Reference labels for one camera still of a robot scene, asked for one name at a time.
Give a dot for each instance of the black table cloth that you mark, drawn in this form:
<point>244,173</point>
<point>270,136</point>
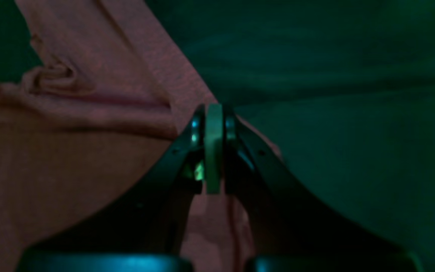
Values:
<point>343,90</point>

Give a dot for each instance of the red long-sleeve shirt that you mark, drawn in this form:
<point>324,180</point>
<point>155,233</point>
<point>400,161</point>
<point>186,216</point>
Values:
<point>112,90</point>

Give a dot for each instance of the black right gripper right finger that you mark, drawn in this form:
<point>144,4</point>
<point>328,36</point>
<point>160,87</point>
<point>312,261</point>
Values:
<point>292,229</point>

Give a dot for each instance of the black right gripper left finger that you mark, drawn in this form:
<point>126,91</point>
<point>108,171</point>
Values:
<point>143,229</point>

